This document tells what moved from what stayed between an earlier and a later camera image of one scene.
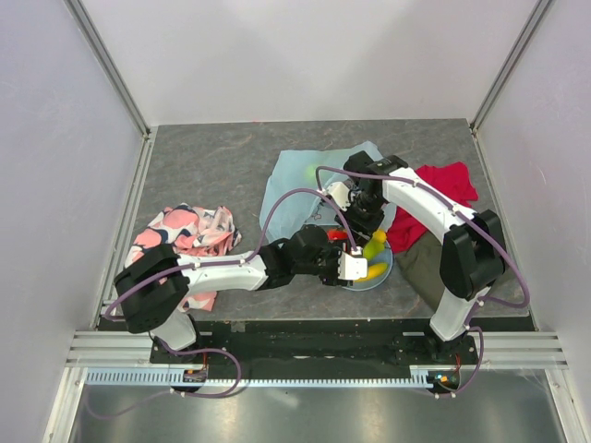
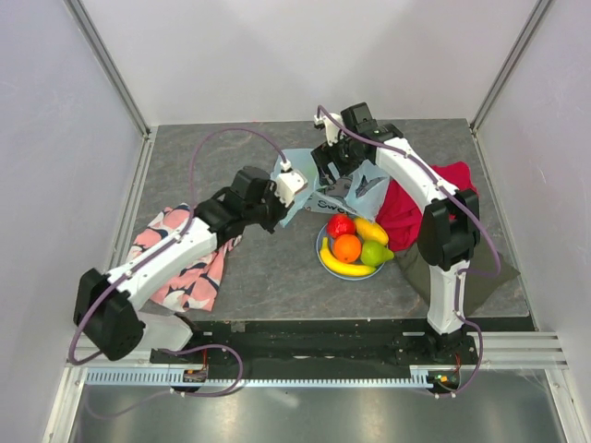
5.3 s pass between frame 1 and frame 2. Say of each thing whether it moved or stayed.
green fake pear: stayed
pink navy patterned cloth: stayed
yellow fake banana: moved
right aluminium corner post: stayed
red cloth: stayed
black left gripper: moved
